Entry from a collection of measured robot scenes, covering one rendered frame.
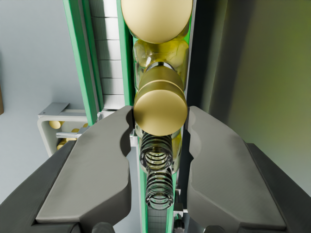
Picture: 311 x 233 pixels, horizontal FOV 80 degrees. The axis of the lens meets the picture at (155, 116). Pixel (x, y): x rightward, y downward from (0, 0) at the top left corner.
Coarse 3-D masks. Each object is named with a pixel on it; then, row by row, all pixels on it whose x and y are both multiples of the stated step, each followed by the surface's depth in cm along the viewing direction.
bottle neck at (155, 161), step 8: (144, 136) 18; (152, 136) 17; (160, 136) 17; (168, 136) 18; (144, 144) 16; (152, 144) 16; (160, 144) 16; (168, 144) 16; (144, 152) 16; (152, 152) 18; (160, 152) 18; (168, 152) 16; (144, 160) 16; (152, 160) 17; (160, 160) 17; (168, 160) 16; (152, 168) 17; (160, 168) 17
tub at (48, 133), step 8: (40, 120) 51; (48, 120) 51; (56, 120) 51; (64, 120) 50; (72, 120) 50; (80, 120) 50; (40, 128) 52; (48, 128) 55; (64, 128) 60; (72, 128) 60; (80, 128) 60; (48, 136) 55; (48, 144) 55; (56, 144) 59; (48, 152) 56
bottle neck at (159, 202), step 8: (168, 168) 22; (152, 176) 21; (160, 176) 20; (168, 176) 21; (152, 184) 20; (160, 184) 19; (168, 184) 20; (152, 192) 19; (160, 192) 18; (168, 192) 19; (152, 200) 20; (160, 200) 20; (168, 200) 19; (152, 208) 20; (160, 208) 20
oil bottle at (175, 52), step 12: (144, 48) 17; (156, 48) 17; (168, 48) 17; (180, 48) 17; (144, 60) 17; (156, 60) 17; (168, 60) 17; (180, 60) 17; (144, 72) 17; (180, 72) 17
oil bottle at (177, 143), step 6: (180, 132) 26; (180, 138) 24; (174, 144) 23; (180, 144) 24; (174, 150) 23; (180, 150) 24; (174, 156) 23; (174, 162) 23; (144, 168) 24; (174, 168) 24
